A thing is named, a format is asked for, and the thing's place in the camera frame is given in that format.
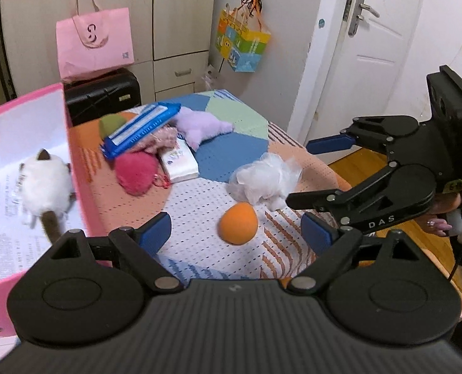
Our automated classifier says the red fluffy pompom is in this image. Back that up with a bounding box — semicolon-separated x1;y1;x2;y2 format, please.
114;152;171;197

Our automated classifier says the white plush cat toy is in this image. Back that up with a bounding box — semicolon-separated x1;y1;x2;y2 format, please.
18;149;75;244

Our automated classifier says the white door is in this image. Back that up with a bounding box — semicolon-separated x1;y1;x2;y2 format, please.
306;0;421;140

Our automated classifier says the pink tote bag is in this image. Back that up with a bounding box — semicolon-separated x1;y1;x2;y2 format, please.
56;2;134;84

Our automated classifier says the beige wardrobe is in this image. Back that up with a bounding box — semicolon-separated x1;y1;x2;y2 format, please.
0;0;214;105

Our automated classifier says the silver door handle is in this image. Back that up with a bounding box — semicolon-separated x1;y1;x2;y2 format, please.
348;0;380;36

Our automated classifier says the pink floral scrunchie cloth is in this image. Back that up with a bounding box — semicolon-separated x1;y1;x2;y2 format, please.
128;126;178;155

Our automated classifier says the person right hand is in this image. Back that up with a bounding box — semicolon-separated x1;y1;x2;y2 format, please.
420;193;462;237

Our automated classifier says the pink cardboard box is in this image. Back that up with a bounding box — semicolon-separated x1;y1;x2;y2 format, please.
0;84;106;339

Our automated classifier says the white mesh bath pouf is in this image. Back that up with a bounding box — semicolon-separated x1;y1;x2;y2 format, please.
226;153;302;211

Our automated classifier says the white tissue pack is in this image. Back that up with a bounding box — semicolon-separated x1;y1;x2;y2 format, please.
159;137;200;184

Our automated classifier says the orange egg sponge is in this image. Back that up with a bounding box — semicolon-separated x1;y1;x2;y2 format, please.
217;203;259;246

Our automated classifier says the colourful gift bag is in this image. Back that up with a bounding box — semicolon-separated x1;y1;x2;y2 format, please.
216;0;271;73

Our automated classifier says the black suitcase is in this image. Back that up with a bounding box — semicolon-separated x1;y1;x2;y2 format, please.
64;69;141;126

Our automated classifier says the patchwork table cloth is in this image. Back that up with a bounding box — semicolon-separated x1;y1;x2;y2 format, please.
68;90;349;280

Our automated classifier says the purple plush toy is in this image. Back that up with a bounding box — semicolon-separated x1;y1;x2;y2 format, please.
169;106;234;151

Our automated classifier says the green egg sponge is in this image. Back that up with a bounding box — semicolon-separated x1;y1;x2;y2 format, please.
99;114;127;140

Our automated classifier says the blue wet wipes pack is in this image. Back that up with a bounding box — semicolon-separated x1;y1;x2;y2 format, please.
100;102;181;161

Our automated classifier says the clear plastic bag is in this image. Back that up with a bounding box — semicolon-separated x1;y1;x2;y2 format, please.
201;64;221;91

